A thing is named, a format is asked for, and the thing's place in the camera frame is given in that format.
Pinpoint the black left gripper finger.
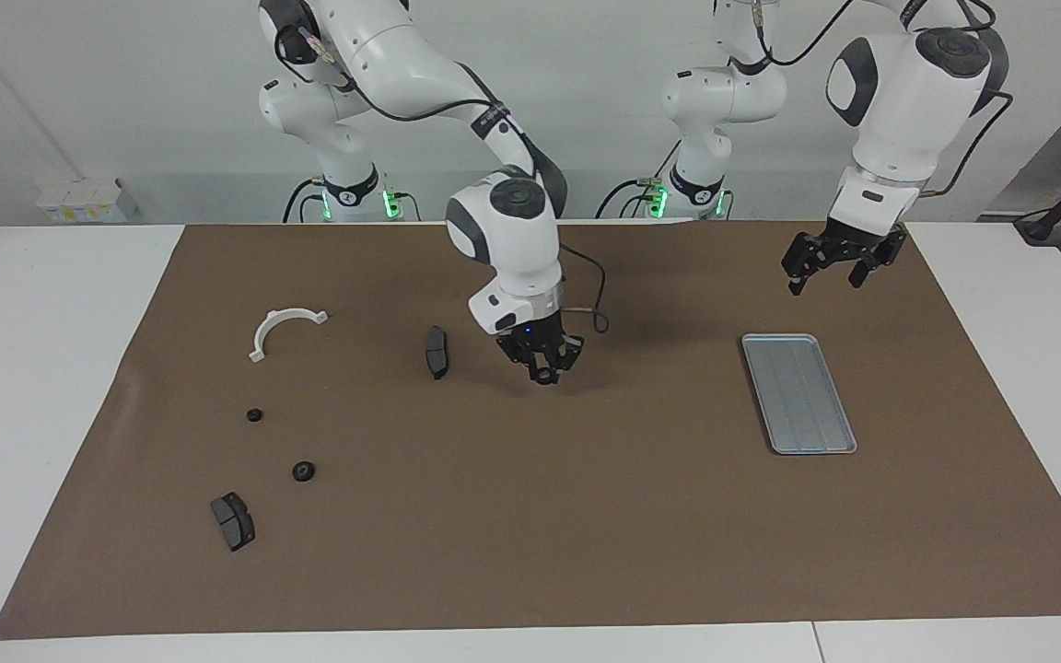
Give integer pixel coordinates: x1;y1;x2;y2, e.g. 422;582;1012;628
781;232;826;297
848;235;907;289

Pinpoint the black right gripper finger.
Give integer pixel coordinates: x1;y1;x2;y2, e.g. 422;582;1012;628
496;337;543;382
547;333;585;377

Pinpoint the silver metal tray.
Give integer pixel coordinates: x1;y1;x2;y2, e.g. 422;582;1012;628
740;333;859;456

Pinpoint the brown table mat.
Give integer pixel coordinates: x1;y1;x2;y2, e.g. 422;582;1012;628
0;221;1061;641

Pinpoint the white cardboard box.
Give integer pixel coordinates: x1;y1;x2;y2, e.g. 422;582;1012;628
36;180;140;225

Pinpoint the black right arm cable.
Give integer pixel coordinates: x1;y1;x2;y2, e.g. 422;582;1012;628
274;23;610;334

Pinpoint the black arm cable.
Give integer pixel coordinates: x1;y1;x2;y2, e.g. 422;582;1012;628
274;23;610;334
733;0;1015;199

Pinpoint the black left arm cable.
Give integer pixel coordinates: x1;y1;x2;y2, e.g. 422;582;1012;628
733;0;1015;199

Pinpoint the black base cable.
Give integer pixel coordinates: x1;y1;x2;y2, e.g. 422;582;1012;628
595;175;659;220
282;178;323;224

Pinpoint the white curved plastic bracket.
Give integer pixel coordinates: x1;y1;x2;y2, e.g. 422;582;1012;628
248;308;329;363

